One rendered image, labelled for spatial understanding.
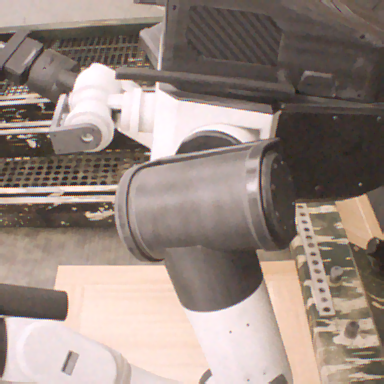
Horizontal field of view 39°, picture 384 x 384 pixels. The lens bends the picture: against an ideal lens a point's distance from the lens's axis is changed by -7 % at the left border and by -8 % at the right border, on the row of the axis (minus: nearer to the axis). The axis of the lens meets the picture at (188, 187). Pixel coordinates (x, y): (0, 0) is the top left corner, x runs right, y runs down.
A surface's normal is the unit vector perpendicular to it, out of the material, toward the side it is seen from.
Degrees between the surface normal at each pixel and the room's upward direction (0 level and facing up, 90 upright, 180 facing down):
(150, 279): 60
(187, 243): 83
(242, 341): 90
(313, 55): 90
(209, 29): 90
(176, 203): 45
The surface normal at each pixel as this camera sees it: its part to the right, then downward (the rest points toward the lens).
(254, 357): 0.19, 0.31
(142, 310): -0.01, -0.81
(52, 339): 0.49, -0.25
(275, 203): 0.89, -0.14
